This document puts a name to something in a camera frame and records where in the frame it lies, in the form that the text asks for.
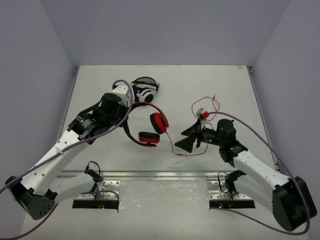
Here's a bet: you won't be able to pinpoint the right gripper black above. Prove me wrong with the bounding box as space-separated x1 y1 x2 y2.
175 119 224 154

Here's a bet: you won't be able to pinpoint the red black headphones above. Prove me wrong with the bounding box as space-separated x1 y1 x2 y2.
121 102 170 148

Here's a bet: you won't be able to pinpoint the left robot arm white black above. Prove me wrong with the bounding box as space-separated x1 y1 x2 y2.
6 92 132 220

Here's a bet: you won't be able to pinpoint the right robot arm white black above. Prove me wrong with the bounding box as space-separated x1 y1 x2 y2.
174 118 318 232

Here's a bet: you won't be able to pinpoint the white black headphones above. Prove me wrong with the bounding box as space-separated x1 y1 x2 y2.
130 76 160 103

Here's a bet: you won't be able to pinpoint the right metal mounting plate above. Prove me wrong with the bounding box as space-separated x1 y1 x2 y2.
207 179 252 201

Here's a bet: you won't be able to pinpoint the metal mounting plate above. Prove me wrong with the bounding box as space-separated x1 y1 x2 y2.
73 179 121 202
207 179 252 201

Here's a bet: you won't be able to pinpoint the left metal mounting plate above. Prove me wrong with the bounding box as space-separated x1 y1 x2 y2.
73 179 121 202

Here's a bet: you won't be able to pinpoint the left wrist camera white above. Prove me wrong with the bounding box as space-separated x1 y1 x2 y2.
111 84 132 107

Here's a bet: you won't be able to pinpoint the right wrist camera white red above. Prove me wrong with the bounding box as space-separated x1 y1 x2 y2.
195 107 209 120

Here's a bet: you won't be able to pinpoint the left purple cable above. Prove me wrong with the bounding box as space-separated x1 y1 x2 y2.
0 78 135 240

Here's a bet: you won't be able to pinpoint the purple cable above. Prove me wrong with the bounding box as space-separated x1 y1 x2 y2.
0 78 135 240
206 111 312 236

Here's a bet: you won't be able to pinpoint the right black base cable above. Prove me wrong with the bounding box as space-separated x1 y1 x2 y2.
216 171 238 201

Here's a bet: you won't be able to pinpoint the black base cable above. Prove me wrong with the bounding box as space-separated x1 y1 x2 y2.
84 161 104 183
216 171 238 201

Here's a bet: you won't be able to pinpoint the left black base cable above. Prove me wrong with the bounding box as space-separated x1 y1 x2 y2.
84 161 104 183

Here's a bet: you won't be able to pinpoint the aluminium rail table edge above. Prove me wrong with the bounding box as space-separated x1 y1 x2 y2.
57 170 241 180

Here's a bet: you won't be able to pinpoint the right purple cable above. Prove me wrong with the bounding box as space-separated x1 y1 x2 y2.
206 111 312 236

